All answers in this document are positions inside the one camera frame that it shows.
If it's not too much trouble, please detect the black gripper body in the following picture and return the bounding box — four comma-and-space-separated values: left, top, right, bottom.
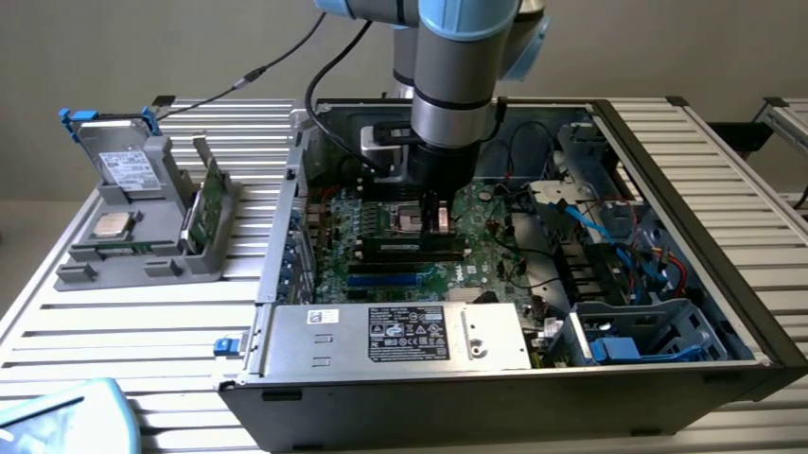
407, 141, 480, 194

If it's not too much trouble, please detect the green RAM stick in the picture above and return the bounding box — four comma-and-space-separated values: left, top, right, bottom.
359, 237, 467, 254

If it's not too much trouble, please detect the metal CPU socket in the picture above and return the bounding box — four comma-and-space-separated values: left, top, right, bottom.
377, 201, 437, 236

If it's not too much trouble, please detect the green motherboard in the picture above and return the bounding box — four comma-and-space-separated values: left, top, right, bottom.
301, 179, 551, 323

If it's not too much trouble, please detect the black expansion slot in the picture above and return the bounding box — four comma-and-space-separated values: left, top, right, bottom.
345, 261, 425, 276

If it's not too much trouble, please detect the blue expansion slot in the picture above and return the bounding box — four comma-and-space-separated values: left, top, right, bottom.
345, 274, 424, 288

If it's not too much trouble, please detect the metal drive cage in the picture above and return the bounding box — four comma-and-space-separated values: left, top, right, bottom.
524, 121, 646, 248

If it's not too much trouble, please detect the silver power supply unit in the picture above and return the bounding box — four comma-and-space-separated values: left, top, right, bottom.
260, 302, 532, 374

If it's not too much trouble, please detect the green graphics card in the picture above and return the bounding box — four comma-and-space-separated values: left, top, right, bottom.
177, 158, 232, 253

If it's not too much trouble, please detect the black open PC case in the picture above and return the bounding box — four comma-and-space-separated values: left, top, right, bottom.
217, 96, 808, 453

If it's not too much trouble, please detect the grey disk bay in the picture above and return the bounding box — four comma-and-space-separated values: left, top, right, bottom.
563, 297, 730, 368

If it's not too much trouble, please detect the grey parts rack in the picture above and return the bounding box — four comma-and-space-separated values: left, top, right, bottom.
53, 133, 248, 292

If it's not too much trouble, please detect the silver CPU chip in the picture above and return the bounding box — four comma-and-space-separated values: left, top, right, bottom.
90, 211, 144, 238

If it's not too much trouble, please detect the light blue plastic cover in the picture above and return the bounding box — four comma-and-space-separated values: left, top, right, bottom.
0, 376, 144, 454

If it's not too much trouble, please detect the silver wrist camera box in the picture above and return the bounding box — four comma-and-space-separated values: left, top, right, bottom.
357, 123, 419, 183

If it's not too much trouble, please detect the black looped wire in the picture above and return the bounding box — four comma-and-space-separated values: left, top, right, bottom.
506, 121, 558, 182

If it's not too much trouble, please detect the thick black camera cable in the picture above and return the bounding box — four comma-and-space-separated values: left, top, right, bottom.
304, 20, 393, 179

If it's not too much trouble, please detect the blue data wire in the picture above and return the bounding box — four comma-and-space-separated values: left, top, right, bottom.
552, 201, 665, 295

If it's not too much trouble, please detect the thin black cable with connector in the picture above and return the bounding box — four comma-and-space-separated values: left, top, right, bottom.
153, 10, 329, 120

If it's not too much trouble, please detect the red wire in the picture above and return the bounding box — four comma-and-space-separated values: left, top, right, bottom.
655, 244, 690, 295

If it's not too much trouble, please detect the hard disk with blue bracket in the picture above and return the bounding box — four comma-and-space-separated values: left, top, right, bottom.
57, 107, 168, 193

